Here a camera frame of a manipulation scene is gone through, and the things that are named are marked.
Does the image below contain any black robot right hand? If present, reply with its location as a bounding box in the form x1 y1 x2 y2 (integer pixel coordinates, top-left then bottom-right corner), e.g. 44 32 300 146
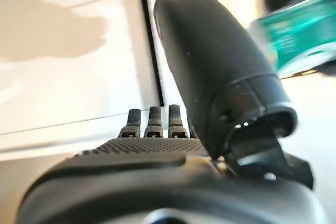
15 0 330 224

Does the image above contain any white counter cabinet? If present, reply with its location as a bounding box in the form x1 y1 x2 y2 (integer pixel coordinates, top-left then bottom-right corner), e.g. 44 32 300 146
0 0 163 162

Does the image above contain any dark green swirl drink can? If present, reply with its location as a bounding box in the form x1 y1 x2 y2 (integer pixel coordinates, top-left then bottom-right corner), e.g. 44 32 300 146
250 0 336 78

